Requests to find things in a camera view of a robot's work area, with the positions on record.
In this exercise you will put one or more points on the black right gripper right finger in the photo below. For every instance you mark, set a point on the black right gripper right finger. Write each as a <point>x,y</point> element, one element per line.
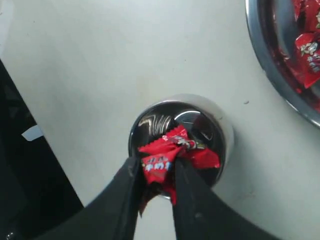
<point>199,214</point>

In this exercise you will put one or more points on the stainless steel cup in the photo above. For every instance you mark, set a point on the stainless steel cup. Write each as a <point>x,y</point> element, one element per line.
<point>201,117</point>

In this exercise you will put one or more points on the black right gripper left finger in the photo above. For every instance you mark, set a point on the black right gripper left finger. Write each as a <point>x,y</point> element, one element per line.
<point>113,214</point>

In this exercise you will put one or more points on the red candy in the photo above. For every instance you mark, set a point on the red candy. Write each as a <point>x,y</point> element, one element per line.
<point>158,170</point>
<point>308,55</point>

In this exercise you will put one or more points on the round stainless steel plate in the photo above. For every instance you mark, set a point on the round stainless steel plate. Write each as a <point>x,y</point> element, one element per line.
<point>273,30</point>

